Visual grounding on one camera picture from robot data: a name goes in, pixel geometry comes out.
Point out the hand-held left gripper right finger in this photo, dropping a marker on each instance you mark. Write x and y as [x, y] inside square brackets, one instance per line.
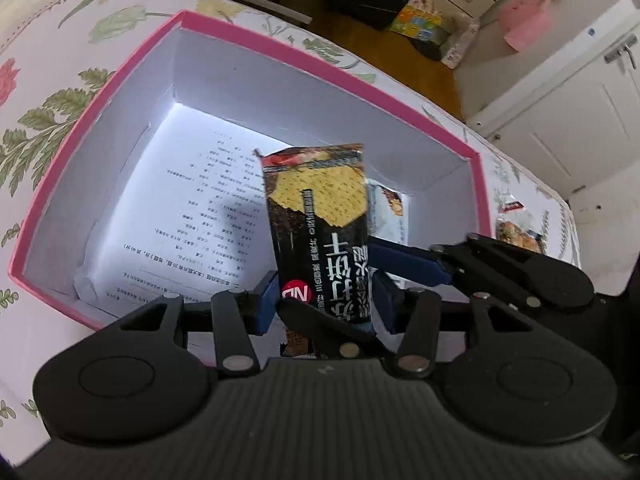
[386, 305]

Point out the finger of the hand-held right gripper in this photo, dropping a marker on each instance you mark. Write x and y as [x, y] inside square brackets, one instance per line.
[330, 332]
[405, 260]

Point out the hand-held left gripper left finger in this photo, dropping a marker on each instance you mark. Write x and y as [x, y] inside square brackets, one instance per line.
[264, 305]

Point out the white cookie snack packet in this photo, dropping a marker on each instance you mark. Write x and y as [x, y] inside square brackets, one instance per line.
[392, 210]
[517, 232]

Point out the black cracker packet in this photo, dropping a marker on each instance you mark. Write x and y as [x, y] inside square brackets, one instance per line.
[315, 200]

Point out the pink cardboard box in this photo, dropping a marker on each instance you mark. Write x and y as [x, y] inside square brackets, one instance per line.
[300, 95]

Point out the printed paper sheet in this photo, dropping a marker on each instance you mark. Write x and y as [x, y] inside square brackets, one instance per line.
[190, 200]

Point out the white panel door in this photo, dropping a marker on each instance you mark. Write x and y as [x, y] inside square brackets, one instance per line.
[575, 110]

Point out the black round floor object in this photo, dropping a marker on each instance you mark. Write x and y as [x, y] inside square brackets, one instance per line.
[429, 47]

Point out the white plastic bag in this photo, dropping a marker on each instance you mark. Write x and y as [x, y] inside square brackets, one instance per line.
[462, 42]

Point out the colourful gift box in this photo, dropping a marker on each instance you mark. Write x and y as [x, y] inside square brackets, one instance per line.
[417, 17]

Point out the pink paper bag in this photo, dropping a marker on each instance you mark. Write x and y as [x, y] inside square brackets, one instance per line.
[525, 20]

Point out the floral bedsheet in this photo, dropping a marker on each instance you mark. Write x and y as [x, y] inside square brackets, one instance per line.
[50, 60]

